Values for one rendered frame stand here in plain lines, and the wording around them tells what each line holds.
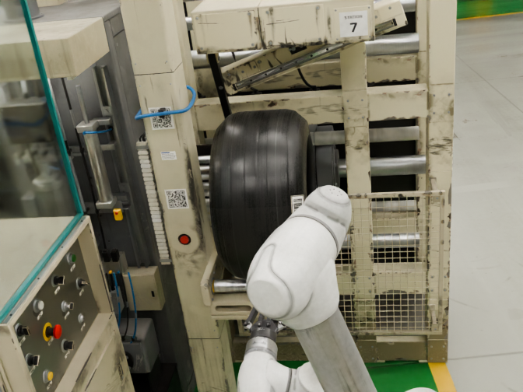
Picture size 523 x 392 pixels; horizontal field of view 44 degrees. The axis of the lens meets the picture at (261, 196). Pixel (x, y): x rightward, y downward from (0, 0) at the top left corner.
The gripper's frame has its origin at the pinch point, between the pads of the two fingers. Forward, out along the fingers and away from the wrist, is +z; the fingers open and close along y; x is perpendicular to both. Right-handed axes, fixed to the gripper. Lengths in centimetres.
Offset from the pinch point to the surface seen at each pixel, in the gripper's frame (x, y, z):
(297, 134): -37, -10, 33
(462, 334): 115, -76, 90
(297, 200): -25.3, -10.3, 14.1
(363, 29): -58, -32, 62
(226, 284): 12.5, 18.4, 18.8
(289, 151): -36.3, -8.0, 24.6
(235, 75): -40, 15, 73
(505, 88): 168, -173, 466
